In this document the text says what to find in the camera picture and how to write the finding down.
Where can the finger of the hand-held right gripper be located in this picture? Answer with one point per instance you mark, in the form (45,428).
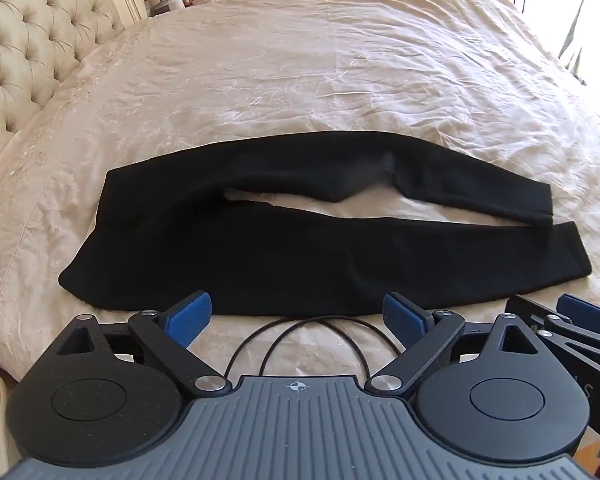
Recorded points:
(555,332)
(585,310)

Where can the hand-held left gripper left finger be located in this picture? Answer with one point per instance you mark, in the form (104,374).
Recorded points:
(190,317)

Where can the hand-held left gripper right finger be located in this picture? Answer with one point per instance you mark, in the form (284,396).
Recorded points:
(405,317)

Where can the black pants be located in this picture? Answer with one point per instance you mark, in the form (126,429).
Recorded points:
(300,255)

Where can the beige bedspread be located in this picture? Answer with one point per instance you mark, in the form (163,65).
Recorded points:
(300,85)

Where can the white curtain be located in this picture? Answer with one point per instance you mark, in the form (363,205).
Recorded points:
(580,15)

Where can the cream tufted headboard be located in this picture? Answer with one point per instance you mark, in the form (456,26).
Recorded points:
(35,55)

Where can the small bedside jars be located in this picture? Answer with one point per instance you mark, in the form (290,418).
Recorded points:
(176,0)

